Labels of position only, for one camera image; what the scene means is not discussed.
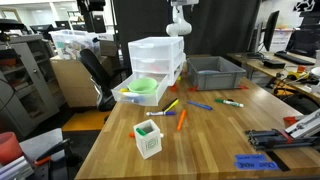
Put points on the orange marker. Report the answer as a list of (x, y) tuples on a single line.
[(181, 120)]

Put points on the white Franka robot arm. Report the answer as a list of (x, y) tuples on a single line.
[(178, 29)]

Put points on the green plastic bowl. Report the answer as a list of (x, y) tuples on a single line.
[(143, 86)]

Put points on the yellow marker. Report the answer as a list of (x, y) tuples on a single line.
[(173, 104)]

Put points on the white marker with blue cap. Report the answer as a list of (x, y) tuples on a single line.
[(160, 113)]

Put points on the all blue marker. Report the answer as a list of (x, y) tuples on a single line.
[(200, 105)]

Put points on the all green marker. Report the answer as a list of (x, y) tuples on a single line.
[(140, 132)]

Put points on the white marker with green cap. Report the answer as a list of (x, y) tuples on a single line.
[(230, 103)]

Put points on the red toy block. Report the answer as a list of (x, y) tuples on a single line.
[(192, 88), (243, 87), (173, 87)]

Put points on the blue and white toy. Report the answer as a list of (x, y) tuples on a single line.
[(133, 96)]

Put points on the yellow round toy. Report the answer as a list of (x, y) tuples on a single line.
[(124, 90)]

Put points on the grey plastic bin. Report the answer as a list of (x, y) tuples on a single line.
[(213, 80)]

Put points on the white square cup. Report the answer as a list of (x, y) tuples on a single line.
[(150, 145)]

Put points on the black office chair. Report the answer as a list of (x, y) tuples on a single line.
[(100, 75)]

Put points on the orange floor mat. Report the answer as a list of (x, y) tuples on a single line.
[(85, 120)]

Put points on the black curtain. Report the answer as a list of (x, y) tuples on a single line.
[(216, 26)]

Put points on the light wooden cabinet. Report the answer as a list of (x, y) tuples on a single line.
[(73, 83)]

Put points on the wooden side desk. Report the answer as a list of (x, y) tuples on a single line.
[(256, 65)]

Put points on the hanging black equipment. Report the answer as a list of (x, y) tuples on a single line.
[(93, 16)]

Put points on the clear plastic storage box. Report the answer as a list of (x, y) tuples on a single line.
[(71, 43)]

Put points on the short blue tape label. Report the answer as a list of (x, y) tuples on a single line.
[(250, 157)]

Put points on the flat black device box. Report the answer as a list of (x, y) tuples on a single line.
[(274, 63)]

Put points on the black aluminium extrusion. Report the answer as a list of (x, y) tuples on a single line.
[(270, 138)]

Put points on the long blue tape label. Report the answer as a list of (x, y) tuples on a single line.
[(256, 165)]

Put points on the black and orange pliers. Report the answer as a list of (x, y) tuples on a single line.
[(53, 150)]

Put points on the black computer monitor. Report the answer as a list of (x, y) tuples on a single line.
[(270, 30)]

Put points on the grey stool seat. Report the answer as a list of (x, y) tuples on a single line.
[(40, 141)]

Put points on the red clamp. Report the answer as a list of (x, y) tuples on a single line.
[(290, 120)]

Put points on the black keyboard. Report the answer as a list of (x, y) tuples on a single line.
[(293, 57)]

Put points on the grey metal cabinet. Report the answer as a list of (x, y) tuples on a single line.
[(23, 86)]

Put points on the black tape strip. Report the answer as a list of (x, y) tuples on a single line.
[(278, 161)]

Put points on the silver aluminium extrusion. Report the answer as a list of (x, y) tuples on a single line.
[(305, 123)]

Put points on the red bucket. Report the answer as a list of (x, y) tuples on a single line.
[(9, 148)]

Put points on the white plastic drawer unit frame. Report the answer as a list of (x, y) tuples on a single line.
[(156, 40)]

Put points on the black camera bar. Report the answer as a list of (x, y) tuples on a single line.
[(11, 25)]

